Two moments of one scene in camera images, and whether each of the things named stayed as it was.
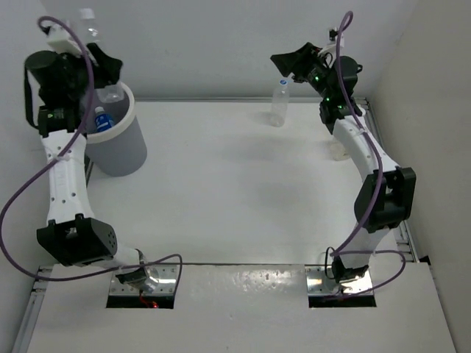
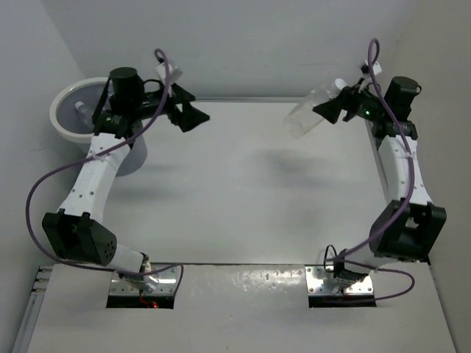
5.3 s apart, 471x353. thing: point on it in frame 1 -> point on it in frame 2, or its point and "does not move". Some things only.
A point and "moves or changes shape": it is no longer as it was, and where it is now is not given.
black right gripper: [298, 62] -> [346, 101]
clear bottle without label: [91, 31] moves or changes shape
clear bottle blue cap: [280, 104] -> [302, 118]
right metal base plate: [321, 281] does not move
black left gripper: [107, 70] -> [190, 116]
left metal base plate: [167, 284] does not move
